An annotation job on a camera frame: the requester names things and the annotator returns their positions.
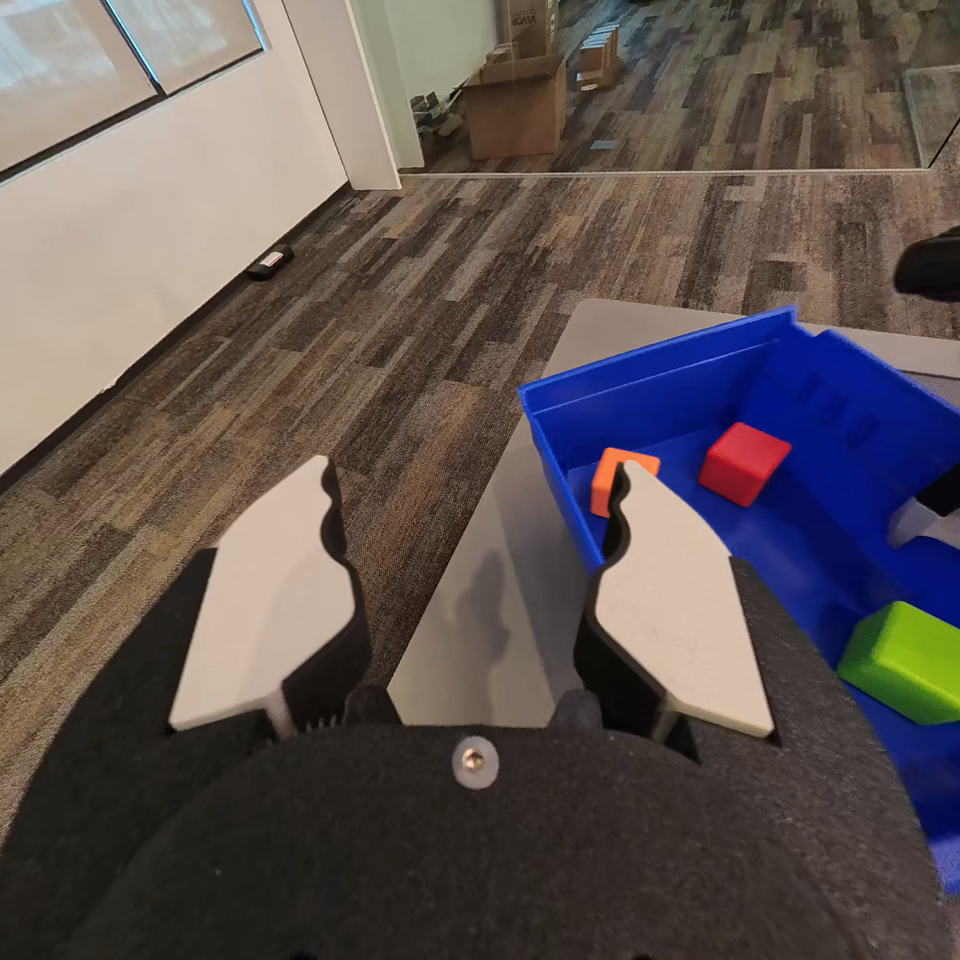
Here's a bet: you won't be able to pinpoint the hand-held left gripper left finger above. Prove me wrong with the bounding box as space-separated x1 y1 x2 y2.
170 455 373 736

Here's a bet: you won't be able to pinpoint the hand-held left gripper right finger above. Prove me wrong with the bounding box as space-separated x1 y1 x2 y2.
575 459 777 744

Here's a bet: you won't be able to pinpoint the orange magnetic cube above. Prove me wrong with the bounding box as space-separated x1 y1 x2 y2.
590 447 663 520

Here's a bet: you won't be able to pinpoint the stacked cardboard boxes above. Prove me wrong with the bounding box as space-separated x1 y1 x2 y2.
459 0 570 162

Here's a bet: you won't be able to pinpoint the red magnetic cube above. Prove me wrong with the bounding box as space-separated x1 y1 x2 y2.
698 422 793 505

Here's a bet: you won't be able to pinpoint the window with roller blind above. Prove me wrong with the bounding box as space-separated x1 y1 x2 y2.
0 0 268 178

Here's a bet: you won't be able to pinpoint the green magnetic cube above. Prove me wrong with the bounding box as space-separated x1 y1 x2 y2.
837 600 960 726

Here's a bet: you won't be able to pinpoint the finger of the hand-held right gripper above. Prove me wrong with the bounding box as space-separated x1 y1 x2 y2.
888 465 960 550
894 225 960 303

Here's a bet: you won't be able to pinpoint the blue plastic bin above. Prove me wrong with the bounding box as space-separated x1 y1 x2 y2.
518 308 960 886

